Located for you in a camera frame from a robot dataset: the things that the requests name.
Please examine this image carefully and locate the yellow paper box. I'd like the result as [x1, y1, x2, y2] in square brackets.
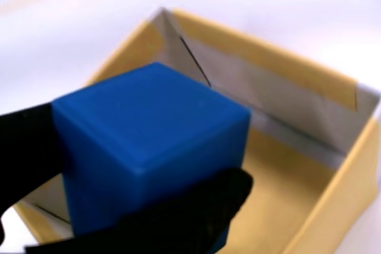
[13, 6, 381, 254]

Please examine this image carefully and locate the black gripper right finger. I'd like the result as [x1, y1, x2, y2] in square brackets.
[25, 167, 254, 254]

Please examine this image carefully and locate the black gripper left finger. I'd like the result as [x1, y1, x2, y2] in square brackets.
[0, 102, 65, 244]

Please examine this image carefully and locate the blue rectangular block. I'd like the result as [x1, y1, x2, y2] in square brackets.
[51, 61, 252, 252]

